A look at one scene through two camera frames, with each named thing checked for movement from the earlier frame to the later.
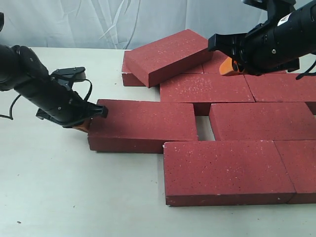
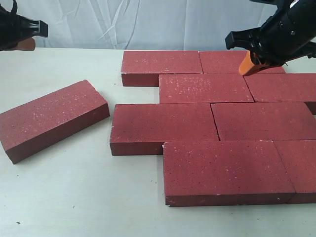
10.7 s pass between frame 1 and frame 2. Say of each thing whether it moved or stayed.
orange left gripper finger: moved
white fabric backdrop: stayed
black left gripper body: moved
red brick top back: moved
